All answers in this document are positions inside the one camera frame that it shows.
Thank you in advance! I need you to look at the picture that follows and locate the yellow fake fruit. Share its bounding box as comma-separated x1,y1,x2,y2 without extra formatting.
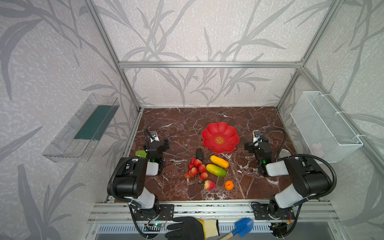
210,155,230,169

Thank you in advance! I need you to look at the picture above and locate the dark fake avocado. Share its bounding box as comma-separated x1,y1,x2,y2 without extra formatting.
196,148,204,161

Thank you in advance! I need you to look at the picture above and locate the red fake lychee bunch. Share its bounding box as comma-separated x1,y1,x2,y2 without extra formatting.
184,158,208,181

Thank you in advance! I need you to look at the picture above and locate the small orange fake tangerine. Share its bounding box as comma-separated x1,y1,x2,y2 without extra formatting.
225,181,234,191

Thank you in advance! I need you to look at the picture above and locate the green yellow fake mango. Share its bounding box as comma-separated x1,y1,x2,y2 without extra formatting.
206,164,227,177

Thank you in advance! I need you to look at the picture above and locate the red yellow fake peach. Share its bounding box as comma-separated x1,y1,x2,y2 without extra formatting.
204,180,216,191

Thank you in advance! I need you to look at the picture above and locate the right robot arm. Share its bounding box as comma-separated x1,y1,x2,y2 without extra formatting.
245,141,337,215

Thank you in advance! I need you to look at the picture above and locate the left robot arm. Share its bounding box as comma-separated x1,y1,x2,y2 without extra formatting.
107,140,169,215

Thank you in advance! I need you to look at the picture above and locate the red flower-shaped fruit bowl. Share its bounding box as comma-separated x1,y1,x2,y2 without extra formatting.
202,122,240,154

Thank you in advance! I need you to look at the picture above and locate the silver tin can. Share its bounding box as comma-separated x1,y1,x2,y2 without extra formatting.
279,149,292,159

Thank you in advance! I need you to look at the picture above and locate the pink object in basket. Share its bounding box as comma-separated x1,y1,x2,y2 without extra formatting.
311,143,325,158

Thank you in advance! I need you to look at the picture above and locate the blue toy shovel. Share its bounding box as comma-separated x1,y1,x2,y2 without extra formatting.
220,218,254,240

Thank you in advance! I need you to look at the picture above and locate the black and yellow work glove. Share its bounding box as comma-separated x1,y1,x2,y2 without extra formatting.
165,217,220,240

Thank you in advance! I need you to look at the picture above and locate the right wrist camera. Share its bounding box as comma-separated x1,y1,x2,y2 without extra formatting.
253,130,263,144

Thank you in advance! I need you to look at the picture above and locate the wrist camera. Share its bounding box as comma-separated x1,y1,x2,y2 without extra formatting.
149,131,160,143
253,130,263,144

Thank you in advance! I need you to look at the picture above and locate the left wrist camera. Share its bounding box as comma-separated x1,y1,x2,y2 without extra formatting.
149,131,160,143

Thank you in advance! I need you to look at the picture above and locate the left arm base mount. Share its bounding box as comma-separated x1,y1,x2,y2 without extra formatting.
133,204,175,221

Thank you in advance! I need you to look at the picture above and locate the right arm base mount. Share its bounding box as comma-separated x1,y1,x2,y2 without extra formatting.
251,202,295,222

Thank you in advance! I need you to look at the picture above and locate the white wire mesh basket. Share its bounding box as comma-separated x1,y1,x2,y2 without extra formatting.
291,91,363,163

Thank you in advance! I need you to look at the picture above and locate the clear plastic wall bin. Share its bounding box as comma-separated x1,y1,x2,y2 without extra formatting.
43,94,120,163

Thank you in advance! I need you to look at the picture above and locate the aluminium frame rail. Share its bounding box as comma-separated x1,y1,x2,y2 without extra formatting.
119,61,301,69

